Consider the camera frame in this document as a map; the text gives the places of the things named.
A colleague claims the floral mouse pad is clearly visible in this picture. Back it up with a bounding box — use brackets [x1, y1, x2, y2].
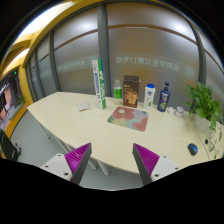
[108, 106, 148, 132]

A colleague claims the black blue computer mouse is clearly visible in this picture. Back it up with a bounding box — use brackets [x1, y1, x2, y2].
[188, 143, 198, 156]

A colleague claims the green potted plant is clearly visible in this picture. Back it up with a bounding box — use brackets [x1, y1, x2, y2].
[186, 81, 224, 158]

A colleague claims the tall green white tube box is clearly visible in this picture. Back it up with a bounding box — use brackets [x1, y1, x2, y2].
[92, 59, 106, 110]

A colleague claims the clear plastic wrapper packet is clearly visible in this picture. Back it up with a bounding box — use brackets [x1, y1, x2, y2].
[77, 102, 91, 112]

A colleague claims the clear plastic water bottle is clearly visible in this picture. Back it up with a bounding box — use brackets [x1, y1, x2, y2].
[114, 79, 122, 105]

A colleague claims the dark blue bottle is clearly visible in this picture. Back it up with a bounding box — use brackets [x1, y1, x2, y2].
[157, 82, 170, 112]

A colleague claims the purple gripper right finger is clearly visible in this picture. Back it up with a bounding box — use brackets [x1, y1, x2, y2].
[132, 143, 183, 186]

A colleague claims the small white jar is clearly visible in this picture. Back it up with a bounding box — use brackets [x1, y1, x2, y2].
[174, 106, 184, 118]

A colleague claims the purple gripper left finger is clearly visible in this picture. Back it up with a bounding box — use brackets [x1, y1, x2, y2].
[40, 142, 93, 186]

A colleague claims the white shampoo bottle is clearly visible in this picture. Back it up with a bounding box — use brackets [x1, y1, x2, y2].
[143, 83, 156, 109]

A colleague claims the brown carton box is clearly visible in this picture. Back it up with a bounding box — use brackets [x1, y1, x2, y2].
[123, 75, 140, 108]

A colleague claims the small white packet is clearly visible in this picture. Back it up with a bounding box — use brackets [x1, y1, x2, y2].
[167, 107, 176, 115]

